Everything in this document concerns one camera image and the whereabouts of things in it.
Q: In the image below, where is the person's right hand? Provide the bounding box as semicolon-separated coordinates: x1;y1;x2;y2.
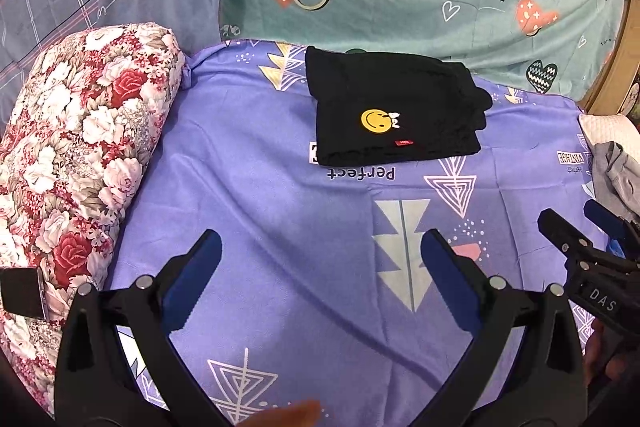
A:
584;326;640;388

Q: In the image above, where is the black smiley t-shirt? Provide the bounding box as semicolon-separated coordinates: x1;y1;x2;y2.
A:
305;46;483;166

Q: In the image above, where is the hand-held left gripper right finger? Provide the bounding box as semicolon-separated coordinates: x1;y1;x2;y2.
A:
410;228;589;427

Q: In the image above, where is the red floral quilt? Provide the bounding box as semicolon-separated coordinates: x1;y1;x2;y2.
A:
0;23;188;419

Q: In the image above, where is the white textured pillow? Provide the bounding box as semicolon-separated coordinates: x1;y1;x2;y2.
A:
579;111;634;158

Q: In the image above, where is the person's left hand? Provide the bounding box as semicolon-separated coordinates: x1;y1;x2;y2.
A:
246;399;322;427

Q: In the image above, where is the grey garment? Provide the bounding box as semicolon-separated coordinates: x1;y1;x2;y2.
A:
590;141;640;226

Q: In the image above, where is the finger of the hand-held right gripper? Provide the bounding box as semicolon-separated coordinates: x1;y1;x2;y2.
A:
537;208;600;271
584;199;640;254

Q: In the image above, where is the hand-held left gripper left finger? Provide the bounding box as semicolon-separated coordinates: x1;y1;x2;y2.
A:
52;229;232;427

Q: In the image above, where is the black rectangular object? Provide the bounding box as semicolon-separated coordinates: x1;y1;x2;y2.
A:
0;266;49;321

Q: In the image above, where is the purple printed bedsheet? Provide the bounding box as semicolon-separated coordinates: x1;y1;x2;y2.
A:
107;39;610;427

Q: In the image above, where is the wooden bed frame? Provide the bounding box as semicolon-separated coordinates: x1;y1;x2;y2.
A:
582;0;640;118

